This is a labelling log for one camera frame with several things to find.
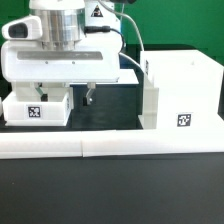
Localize white marker sheet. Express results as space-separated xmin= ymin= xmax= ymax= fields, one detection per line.
xmin=118 ymin=69 xmax=139 ymax=85

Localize white front drawer tray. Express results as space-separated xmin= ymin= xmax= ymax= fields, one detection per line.
xmin=3 ymin=88 xmax=73 ymax=126

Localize black cables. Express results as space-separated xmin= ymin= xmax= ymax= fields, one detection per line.
xmin=84 ymin=0 xmax=149 ymax=75

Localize white front barrier rail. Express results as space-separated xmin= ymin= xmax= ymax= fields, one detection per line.
xmin=0 ymin=128 xmax=224 ymax=159

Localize white left edge block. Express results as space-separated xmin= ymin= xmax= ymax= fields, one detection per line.
xmin=0 ymin=97 xmax=3 ymax=117

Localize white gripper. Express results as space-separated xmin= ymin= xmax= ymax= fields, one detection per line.
xmin=1 ymin=32 xmax=123 ymax=106

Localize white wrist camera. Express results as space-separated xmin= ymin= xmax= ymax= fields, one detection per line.
xmin=2 ymin=15 xmax=43 ymax=40

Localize white drawer cabinet box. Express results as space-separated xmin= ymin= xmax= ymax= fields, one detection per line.
xmin=139 ymin=49 xmax=224 ymax=130

